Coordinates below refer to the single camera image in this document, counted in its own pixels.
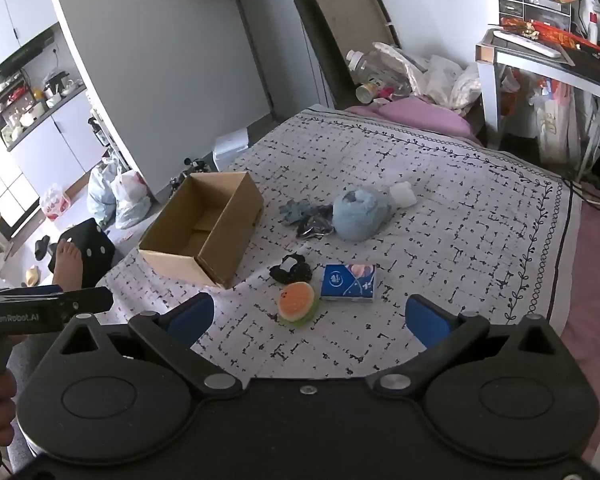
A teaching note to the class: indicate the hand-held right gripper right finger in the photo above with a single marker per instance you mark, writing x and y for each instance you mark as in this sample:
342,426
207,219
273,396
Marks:
427,320

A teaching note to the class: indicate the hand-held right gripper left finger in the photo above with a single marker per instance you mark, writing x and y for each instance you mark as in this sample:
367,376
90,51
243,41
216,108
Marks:
192,317

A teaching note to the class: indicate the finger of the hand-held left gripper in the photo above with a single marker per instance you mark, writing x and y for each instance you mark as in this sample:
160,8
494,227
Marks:
90,300

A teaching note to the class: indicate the cardboard box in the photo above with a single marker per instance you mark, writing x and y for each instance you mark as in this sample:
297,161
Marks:
230,240

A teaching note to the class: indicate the orange burger plush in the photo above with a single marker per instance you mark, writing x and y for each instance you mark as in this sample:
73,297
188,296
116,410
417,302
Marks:
295,300

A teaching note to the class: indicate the black fabric item white label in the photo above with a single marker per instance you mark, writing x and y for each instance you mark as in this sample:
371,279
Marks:
300,274

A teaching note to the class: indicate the grey pink plush toy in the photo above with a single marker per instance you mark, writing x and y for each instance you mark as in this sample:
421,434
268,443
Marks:
355,220

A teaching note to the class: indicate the white soft pad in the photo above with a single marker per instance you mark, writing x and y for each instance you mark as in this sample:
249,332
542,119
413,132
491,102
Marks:
404,195

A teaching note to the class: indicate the yellow slipper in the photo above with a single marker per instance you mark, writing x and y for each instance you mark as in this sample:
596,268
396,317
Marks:
32,276

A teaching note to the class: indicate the black dice stool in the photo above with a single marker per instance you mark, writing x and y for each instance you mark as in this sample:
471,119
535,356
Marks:
97,255

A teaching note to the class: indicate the person's bare foot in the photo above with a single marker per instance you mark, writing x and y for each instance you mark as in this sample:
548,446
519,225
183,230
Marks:
67,260

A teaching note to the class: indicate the black slipper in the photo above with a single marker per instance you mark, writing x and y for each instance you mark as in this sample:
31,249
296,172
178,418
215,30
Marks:
45,247

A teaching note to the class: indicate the blue tissue packet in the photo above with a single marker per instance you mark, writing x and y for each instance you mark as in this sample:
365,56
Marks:
347,282

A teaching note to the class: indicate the red white packet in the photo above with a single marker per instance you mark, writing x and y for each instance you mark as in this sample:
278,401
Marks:
55,202

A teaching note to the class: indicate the pale blue plastic bag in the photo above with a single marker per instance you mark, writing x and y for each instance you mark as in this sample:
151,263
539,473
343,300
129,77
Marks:
102,195

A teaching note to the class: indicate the white red plastic bag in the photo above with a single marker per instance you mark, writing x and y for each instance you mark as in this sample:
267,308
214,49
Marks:
130,200

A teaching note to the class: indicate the small black tripod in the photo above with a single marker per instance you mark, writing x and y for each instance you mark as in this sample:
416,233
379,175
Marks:
190,172

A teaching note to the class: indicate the grey cloth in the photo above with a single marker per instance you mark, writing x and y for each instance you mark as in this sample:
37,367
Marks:
295,210

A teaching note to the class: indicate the white kitchen cabinet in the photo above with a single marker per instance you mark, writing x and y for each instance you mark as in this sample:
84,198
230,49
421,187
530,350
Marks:
45,145

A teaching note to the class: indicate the plastic bags under desk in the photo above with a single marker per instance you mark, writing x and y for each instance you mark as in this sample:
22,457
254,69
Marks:
555,125

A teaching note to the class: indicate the drink can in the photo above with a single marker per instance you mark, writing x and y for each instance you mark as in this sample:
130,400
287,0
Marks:
367,92

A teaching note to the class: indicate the clear plastic bag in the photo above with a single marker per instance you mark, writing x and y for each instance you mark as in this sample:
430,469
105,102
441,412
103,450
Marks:
400,67

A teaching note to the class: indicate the clear plastic bottle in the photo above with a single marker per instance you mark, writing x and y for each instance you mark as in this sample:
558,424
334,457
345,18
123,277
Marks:
362,67

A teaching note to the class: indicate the white desk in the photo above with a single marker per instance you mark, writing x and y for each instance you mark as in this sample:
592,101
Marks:
530,62

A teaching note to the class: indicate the grey door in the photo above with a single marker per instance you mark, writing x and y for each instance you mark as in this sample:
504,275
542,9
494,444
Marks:
280,50

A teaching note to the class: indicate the black framed folding table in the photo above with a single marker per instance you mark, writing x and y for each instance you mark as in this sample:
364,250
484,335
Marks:
345,20

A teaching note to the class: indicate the grey drawer organizer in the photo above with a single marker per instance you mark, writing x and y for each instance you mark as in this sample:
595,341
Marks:
530,5

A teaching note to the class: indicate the white bottle red cap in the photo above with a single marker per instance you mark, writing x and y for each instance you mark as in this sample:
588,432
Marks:
593,30

